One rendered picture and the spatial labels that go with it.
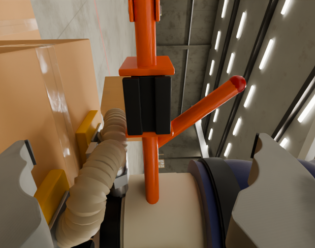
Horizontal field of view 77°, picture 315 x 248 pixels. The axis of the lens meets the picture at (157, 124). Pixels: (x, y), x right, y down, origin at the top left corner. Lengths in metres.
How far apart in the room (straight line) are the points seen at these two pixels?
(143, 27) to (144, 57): 0.03
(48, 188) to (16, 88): 0.11
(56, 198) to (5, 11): 0.83
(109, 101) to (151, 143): 1.55
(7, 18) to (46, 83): 0.73
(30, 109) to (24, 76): 0.04
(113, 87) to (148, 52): 1.68
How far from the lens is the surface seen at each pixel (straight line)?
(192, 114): 0.27
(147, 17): 0.22
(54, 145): 0.30
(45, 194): 0.26
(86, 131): 0.37
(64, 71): 0.34
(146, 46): 0.22
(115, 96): 1.83
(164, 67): 0.22
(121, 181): 0.33
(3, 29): 0.97
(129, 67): 0.22
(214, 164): 0.37
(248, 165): 0.39
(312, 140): 3.23
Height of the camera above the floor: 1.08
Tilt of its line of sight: 1 degrees up
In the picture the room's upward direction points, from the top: 88 degrees clockwise
